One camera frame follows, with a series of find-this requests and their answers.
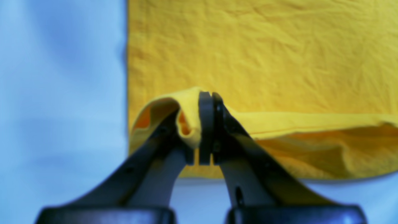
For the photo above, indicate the orange yellow T-shirt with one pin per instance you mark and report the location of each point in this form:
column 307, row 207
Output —
column 314, row 82

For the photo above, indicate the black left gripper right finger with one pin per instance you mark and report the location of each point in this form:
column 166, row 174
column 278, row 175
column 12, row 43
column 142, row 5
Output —
column 261, row 190

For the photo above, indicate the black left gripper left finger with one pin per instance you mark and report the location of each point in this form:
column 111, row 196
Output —
column 139, row 191

